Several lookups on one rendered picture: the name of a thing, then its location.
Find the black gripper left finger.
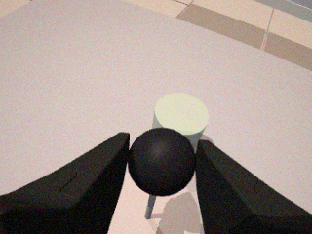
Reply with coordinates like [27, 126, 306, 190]
[0, 132, 130, 234]

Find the french press coffee maker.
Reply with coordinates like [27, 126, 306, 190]
[108, 128, 200, 234]

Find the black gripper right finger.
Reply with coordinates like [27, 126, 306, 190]
[195, 139, 312, 234]

